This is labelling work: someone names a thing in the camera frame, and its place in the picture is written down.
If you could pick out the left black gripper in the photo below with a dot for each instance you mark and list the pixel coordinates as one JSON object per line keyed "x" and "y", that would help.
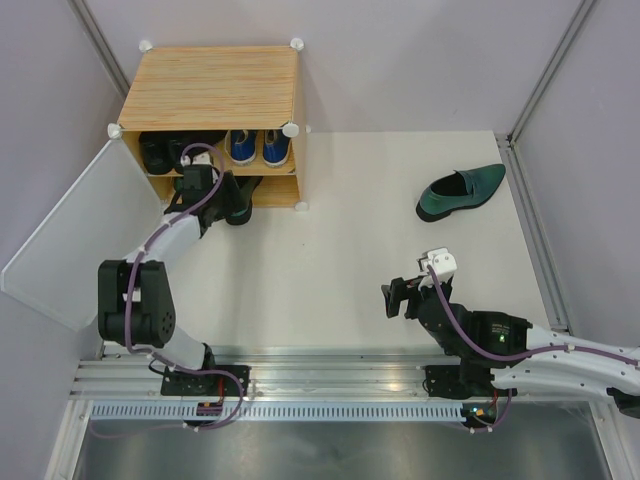
{"x": 230, "y": 199}

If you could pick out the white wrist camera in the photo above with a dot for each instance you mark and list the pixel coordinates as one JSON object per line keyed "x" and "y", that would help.
{"x": 196, "y": 159}
{"x": 436, "y": 266}

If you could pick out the black patent shoe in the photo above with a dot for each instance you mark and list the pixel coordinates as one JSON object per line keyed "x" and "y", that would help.
{"x": 154, "y": 152}
{"x": 179, "y": 140}

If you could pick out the wooden two-shelf shoe cabinet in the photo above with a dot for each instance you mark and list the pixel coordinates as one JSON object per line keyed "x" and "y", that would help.
{"x": 224, "y": 88}

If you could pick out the white translucent cabinet door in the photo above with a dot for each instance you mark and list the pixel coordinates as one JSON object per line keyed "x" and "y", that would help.
{"x": 109, "y": 211}

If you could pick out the blue sneaker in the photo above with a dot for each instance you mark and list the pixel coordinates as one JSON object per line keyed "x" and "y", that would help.
{"x": 275, "y": 148}
{"x": 242, "y": 146}

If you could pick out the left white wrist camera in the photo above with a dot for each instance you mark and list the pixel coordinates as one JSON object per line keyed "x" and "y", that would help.
{"x": 196, "y": 159}

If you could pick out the aluminium mounting rail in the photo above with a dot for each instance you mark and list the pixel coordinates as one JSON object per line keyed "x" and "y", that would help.
{"x": 277, "y": 373}

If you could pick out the white slotted cable duct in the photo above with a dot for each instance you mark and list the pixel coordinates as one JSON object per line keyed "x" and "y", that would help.
{"x": 280, "y": 411}

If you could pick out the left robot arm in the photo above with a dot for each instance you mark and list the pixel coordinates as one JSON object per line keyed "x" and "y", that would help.
{"x": 135, "y": 303}

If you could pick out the right aluminium frame post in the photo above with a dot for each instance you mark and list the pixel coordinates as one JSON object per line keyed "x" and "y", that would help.
{"x": 569, "y": 37}

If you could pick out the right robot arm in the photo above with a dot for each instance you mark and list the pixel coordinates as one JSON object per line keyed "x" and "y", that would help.
{"x": 500, "y": 354}

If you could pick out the green loafer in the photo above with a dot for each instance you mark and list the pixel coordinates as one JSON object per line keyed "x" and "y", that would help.
{"x": 242, "y": 215}
{"x": 462, "y": 190}

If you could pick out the left aluminium frame post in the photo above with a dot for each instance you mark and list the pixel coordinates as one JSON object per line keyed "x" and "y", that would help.
{"x": 92, "y": 30}

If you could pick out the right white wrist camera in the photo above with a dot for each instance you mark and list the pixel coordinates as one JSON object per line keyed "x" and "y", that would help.
{"x": 436, "y": 266}

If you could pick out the aluminium frame post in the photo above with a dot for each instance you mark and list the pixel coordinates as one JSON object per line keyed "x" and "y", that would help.
{"x": 569, "y": 37}
{"x": 92, "y": 30}

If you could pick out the green loafer front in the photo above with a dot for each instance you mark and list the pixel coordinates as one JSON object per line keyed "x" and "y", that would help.
{"x": 462, "y": 190}

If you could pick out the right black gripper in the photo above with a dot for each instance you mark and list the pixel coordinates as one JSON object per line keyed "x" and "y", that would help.
{"x": 395, "y": 291}

